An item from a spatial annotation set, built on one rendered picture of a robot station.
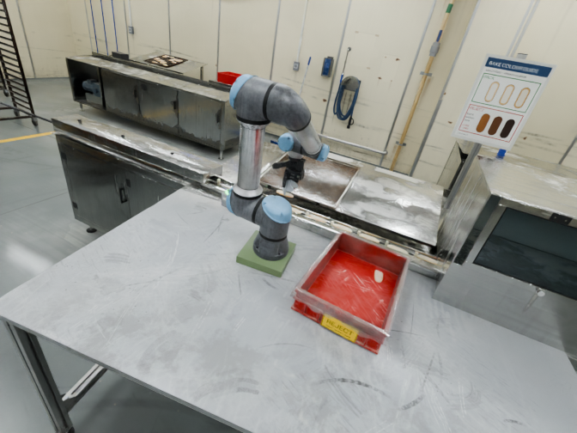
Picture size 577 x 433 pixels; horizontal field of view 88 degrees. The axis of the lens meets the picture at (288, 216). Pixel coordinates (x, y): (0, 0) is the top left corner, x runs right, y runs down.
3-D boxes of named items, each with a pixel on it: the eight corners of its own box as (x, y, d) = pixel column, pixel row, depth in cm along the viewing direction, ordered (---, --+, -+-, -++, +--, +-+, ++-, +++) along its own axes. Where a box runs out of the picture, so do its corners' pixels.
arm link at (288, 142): (300, 140, 125) (311, 135, 134) (277, 131, 129) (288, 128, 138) (296, 157, 129) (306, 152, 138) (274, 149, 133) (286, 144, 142)
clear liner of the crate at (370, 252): (286, 308, 104) (290, 288, 99) (334, 244, 143) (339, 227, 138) (379, 359, 93) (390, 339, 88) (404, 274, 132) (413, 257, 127)
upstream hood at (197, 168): (53, 128, 204) (50, 115, 199) (79, 124, 218) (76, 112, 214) (203, 186, 168) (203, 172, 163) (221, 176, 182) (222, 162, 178)
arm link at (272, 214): (279, 243, 115) (284, 215, 107) (250, 229, 119) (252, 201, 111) (293, 228, 124) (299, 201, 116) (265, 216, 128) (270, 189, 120)
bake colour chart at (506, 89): (450, 136, 183) (487, 52, 160) (450, 136, 183) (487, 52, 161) (510, 150, 173) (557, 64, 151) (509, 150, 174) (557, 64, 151)
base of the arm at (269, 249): (282, 265, 120) (287, 246, 114) (247, 254, 122) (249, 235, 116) (292, 242, 132) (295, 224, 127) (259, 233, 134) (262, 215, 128)
